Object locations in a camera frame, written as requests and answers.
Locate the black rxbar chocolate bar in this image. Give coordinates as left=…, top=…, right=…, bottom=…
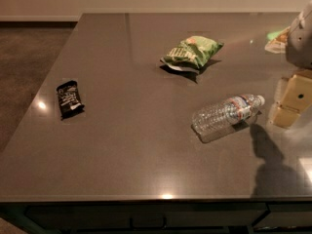
left=56, top=80, right=85, bottom=119

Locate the green jalapeno chip bag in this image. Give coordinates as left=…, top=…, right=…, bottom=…
left=161, top=36, right=223, bottom=74

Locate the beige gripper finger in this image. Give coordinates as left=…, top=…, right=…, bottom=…
left=269, top=69, right=312, bottom=128
left=264, top=27, right=290, bottom=54

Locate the clear plastic water bottle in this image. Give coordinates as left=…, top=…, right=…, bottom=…
left=191, top=94, right=265, bottom=142

